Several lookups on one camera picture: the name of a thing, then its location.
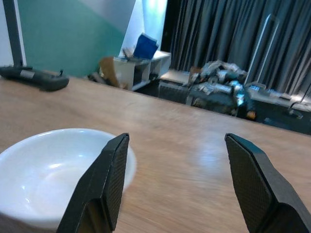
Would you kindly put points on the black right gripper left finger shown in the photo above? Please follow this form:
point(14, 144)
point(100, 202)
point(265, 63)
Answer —
point(97, 189)

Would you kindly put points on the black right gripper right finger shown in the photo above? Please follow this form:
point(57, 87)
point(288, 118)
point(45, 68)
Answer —
point(262, 189)

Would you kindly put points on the white bowl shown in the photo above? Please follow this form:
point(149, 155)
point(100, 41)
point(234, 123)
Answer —
point(48, 170)

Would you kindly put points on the grey clutter pile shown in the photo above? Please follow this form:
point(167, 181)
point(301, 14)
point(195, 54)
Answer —
point(218, 85)

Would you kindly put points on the brown cardboard piece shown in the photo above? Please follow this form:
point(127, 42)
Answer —
point(109, 70)

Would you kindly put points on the white open shelf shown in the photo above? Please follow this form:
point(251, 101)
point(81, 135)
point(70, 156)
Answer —
point(126, 70)

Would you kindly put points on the black ribbed case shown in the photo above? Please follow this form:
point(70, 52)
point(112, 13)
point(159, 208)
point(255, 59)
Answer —
point(172, 91)

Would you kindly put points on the blue bag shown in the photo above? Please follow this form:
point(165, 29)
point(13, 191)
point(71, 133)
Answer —
point(145, 46)

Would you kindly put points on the dark grey curtain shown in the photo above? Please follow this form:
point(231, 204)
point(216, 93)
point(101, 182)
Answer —
point(218, 29)

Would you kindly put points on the clear plastic arch frame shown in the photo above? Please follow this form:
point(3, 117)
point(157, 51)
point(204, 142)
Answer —
point(252, 60)

